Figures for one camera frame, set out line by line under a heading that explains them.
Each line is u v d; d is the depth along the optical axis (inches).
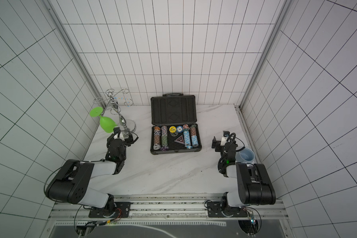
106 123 34.4
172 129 40.3
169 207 29.3
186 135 37.6
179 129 39.8
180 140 37.7
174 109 41.7
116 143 28.3
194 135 38.3
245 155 36.0
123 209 28.5
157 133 38.3
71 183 17.5
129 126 41.9
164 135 38.2
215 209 28.6
